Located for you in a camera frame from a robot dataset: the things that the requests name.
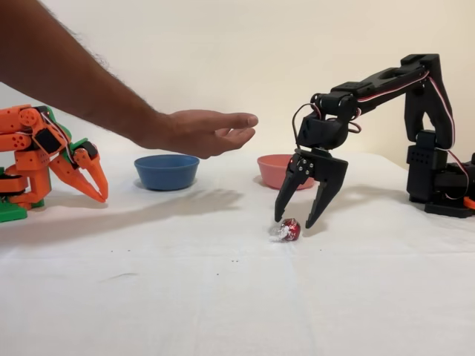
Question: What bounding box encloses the person's bare forearm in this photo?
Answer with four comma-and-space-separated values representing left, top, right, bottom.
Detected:
0, 0, 175, 156

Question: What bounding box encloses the person's bare hand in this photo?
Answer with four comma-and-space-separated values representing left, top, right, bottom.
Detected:
165, 109, 260, 160

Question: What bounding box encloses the white tablecloth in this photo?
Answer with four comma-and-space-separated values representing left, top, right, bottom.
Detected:
0, 150, 475, 356

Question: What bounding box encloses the blue bowl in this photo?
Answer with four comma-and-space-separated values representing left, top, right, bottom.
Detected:
134, 154, 200, 192

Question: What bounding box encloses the pink bowl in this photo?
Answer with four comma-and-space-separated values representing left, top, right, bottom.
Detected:
257, 154, 316, 191

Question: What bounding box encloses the red candy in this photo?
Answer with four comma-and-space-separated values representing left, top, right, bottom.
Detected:
268, 217, 301, 244

